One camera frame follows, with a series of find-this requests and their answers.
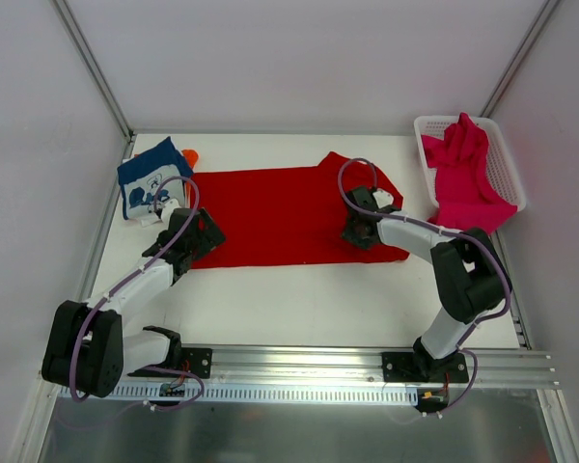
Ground red t shirt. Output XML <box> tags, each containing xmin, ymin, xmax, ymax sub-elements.
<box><xmin>193</xmin><ymin>151</ymin><xmax>409</xmax><ymax>269</ymax></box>

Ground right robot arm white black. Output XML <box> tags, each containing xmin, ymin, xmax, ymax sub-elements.
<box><xmin>342</xmin><ymin>186</ymin><xmax>512</xmax><ymax>384</ymax></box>

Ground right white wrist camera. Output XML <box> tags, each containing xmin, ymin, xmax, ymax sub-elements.
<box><xmin>372</xmin><ymin>189</ymin><xmax>395</xmax><ymax>208</ymax></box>

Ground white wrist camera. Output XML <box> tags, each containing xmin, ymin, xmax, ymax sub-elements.
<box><xmin>155</xmin><ymin>199</ymin><xmax>181</xmax><ymax>225</ymax></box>
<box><xmin>372</xmin><ymin>189</ymin><xmax>395</xmax><ymax>208</ymax></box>

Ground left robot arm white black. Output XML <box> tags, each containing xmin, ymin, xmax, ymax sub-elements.
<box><xmin>41</xmin><ymin>207</ymin><xmax>225</xmax><ymax>401</ymax></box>

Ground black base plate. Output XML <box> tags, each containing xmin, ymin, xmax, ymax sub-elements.
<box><xmin>381</xmin><ymin>351</ymin><xmax>469</xmax><ymax>384</ymax></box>
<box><xmin>128</xmin><ymin>347</ymin><xmax>213</xmax><ymax>379</ymax></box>

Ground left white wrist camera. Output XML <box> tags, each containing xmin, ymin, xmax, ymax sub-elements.
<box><xmin>155</xmin><ymin>199</ymin><xmax>181</xmax><ymax>225</ymax></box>

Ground folded blue printed t shirt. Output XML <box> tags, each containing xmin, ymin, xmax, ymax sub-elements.
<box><xmin>117</xmin><ymin>137</ymin><xmax>193</xmax><ymax>220</ymax></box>

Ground folded orange t shirt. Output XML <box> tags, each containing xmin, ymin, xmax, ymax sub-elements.
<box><xmin>181</xmin><ymin>149</ymin><xmax>200</xmax><ymax>169</ymax></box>

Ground white plastic basket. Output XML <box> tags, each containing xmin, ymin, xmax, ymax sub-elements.
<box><xmin>413</xmin><ymin>115</ymin><xmax>527</xmax><ymax>212</ymax></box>

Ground purple cable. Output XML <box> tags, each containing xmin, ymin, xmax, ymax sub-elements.
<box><xmin>337</xmin><ymin>156</ymin><xmax>512</xmax><ymax>425</ymax></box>
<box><xmin>67</xmin><ymin>176</ymin><xmax>207</xmax><ymax>414</ymax></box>

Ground white slotted cable duct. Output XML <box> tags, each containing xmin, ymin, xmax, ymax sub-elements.
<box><xmin>57</xmin><ymin>383</ymin><xmax>419</xmax><ymax>405</ymax></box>

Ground magenta pink t shirt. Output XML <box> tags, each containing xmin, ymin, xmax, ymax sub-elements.
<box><xmin>421</xmin><ymin>113</ymin><xmax>517</xmax><ymax>233</ymax></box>

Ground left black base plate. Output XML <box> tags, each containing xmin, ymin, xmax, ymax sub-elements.
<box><xmin>128</xmin><ymin>347</ymin><xmax>213</xmax><ymax>379</ymax></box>

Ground aluminium mounting rail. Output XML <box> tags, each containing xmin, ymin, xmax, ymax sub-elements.
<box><xmin>37</xmin><ymin>340</ymin><xmax>561</xmax><ymax>387</ymax></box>

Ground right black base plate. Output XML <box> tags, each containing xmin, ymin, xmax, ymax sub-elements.
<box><xmin>381</xmin><ymin>351</ymin><xmax>469</xmax><ymax>384</ymax></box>

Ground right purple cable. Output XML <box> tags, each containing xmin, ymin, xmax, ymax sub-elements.
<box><xmin>337</xmin><ymin>156</ymin><xmax>512</xmax><ymax>425</ymax></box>

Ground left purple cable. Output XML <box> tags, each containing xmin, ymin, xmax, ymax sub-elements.
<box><xmin>67</xmin><ymin>176</ymin><xmax>207</xmax><ymax>414</ymax></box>

